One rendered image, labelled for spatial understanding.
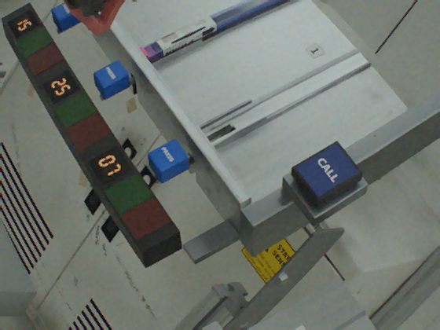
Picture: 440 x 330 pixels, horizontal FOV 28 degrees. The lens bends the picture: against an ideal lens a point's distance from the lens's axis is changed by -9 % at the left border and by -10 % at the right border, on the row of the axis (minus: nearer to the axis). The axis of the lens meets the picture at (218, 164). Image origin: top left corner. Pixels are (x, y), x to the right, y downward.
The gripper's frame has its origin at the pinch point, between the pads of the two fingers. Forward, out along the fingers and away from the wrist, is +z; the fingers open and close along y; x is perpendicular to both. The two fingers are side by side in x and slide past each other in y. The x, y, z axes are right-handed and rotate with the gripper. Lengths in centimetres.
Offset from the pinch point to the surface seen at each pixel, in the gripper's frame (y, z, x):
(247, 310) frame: -24.9, 14.6, 0.2
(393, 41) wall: 81, 162, -127
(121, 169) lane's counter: -8.3, 10.5, 3.2
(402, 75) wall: 71, 167, -123
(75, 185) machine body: 22, 58, 0
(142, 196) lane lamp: -11.9, 10.5, 2.9
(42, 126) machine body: 35, 58, 0
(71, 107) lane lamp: 0.6, 10.4, 4.1
